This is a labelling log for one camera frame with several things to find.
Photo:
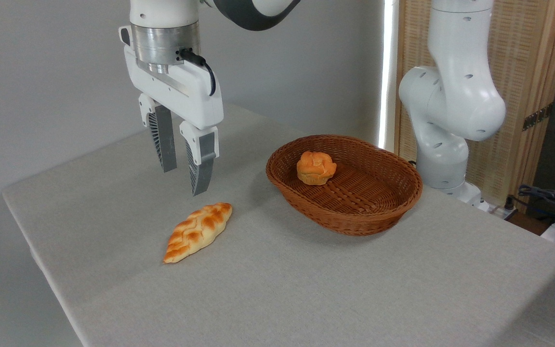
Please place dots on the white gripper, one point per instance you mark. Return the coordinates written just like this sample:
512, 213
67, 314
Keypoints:
186, 94

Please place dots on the long braided bread loaf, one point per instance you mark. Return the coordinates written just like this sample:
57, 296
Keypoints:
198, 231

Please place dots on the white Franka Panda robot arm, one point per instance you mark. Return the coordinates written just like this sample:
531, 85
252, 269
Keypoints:
455, 96

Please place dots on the round orange bread bun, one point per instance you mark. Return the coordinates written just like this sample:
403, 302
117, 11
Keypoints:
315, 168

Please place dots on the brown oval wicker basket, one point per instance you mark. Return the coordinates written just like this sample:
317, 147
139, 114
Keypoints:
369, 212

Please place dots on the grey tablecloth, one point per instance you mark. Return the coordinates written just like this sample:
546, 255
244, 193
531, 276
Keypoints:
258, 279

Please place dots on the wooden woven folding screen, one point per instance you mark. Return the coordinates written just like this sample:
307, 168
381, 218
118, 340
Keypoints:
523, 58

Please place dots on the metal screen hinge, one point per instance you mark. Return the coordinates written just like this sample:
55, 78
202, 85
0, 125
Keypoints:
536, 117

